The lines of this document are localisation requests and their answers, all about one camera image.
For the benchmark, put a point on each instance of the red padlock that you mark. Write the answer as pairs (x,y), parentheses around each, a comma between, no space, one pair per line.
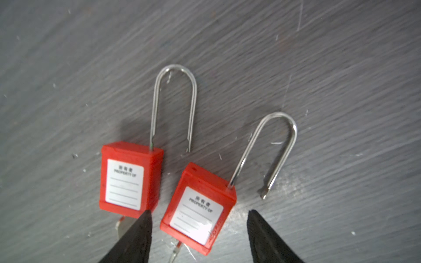
(203,201)
(131,173)

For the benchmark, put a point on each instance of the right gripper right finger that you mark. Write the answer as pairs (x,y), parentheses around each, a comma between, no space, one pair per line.
(266,245)

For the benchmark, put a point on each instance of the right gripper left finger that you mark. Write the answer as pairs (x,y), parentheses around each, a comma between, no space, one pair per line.
(135,244)

